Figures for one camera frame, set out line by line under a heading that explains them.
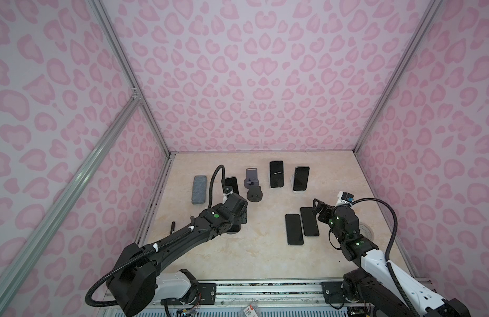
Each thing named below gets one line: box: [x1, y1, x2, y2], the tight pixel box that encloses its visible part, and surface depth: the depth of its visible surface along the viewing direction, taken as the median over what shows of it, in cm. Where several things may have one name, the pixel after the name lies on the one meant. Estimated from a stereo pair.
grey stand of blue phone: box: [246, 185, 264, 203], surface depth 102 cm
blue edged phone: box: [284, 213, 304, 246], surface depth 91 cm
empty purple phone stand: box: [243, 167, 260, 190], surface depth 103 cm
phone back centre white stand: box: [268, 160, 285, 189], surface depth 102 cm
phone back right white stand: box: [292, 166, 310, 191], surface depth 97 cm
